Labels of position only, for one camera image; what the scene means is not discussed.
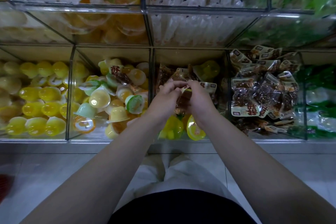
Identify pile of pastel jelly cups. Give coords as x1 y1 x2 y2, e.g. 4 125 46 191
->
73 59 150 139

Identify person's right hand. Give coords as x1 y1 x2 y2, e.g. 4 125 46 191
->
186 79 217 123

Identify pile of brown snack packets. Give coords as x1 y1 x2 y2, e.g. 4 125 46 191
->
230 45 302 135

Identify person's left hand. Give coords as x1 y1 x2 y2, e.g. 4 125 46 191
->
147 78 188 125

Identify pile of green bamboo packets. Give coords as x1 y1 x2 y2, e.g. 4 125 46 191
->
302 64 336 139

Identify single brown snack packet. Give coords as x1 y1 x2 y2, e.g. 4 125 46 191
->
175 87 193 118

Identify pile of yellow jelly cups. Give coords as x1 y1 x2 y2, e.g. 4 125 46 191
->
0 59 74 138

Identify black shirt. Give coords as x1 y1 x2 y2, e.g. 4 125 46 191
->
107 190 258 224

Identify light grey shorts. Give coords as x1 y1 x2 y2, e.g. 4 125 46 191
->
115 155 239 211

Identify person's right forearm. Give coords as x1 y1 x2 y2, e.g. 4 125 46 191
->
202 113 336 224

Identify person's left forearm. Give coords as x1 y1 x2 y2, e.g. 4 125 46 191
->
21 117 165 224

